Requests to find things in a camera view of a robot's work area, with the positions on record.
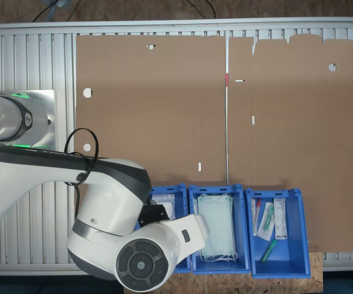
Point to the cotton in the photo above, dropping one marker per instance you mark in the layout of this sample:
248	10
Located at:
164	198

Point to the grey blue floor object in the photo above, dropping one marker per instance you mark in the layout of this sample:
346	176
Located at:
60	3

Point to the white printed flat packet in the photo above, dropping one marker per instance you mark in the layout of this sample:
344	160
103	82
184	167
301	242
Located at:
280	220

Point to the green capped tube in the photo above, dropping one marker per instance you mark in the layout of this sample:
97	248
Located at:
269	251

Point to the blue plastic bin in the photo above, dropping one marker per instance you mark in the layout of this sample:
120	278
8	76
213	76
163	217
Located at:
241	232
296	229
182	202

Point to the red capped tube packet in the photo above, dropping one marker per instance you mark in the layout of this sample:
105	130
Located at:
257	214

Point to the pale green surgical mask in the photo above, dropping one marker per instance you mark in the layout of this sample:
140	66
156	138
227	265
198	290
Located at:
195	206
219	220

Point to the chipboard plank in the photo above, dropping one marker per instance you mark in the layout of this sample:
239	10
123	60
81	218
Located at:
241	284

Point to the brown cardboard sheet notched edge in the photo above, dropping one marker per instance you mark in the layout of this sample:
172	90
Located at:
302	137

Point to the clear packet with green parts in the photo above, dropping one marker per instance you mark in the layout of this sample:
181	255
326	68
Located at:
267	222

